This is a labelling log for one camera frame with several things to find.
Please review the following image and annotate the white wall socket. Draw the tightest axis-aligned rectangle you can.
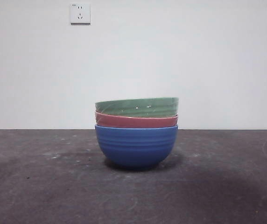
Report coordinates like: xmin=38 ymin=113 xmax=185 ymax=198
xmin=70 ymin=2 xmax=91 ymax=25

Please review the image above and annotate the red ribbed bowl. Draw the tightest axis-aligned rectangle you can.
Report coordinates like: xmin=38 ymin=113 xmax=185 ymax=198
xmin=94 ymin=111 xmax=179 ymax=129

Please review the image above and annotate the green ribbed bowl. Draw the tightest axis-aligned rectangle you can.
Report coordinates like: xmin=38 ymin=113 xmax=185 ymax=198
xmin=94 ymin=97 xmax=180 ymax=119

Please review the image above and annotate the blue ribbed bowl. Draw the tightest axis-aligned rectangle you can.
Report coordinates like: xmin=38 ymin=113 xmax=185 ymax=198
xmin=94 ymin=124 xmax=179 ymax=170

